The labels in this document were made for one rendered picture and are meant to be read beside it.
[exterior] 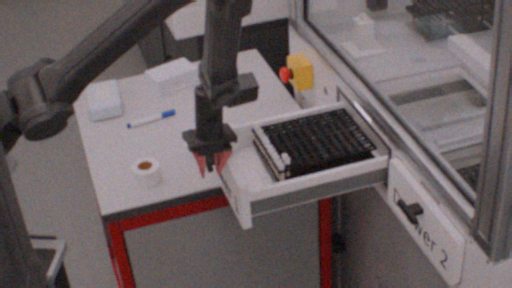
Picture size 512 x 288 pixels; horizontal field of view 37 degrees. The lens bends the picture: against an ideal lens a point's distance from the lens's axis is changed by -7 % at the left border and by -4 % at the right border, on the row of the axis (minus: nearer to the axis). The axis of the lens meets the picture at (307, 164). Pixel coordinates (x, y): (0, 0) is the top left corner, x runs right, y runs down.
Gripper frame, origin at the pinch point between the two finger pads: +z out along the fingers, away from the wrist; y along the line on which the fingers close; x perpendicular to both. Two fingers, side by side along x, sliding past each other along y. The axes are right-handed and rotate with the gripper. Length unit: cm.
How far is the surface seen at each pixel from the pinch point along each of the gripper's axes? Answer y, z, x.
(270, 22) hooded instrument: 46, 7, 83
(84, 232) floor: -18, 91, 107
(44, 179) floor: -28, 91, 149
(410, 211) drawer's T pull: 29.5, -3.4, -30.7
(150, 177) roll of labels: -8.9, 11.5, 19.3
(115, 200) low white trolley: -18.3, 15.0, 18.1
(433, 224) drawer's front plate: 32.2, -2.7, -35.1
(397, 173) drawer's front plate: 32.9, -4.1, -19.3
